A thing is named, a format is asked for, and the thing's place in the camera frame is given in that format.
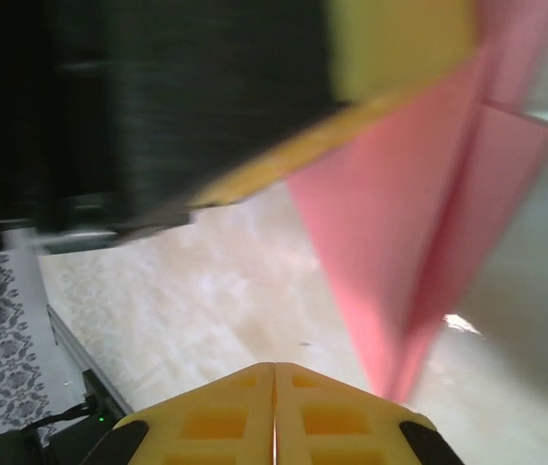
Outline pink cloth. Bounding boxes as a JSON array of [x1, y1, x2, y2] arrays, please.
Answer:
[[287, 0, 548, 406]]

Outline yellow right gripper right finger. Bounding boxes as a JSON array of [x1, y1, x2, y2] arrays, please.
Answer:
[[273, 362, 462, 465]]

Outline aluminium side rail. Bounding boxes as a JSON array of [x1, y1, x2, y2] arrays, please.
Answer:
[[44, 302, 130, 418]]

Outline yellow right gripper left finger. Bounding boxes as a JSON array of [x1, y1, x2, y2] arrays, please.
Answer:
[[79, 362, 275, 465]]

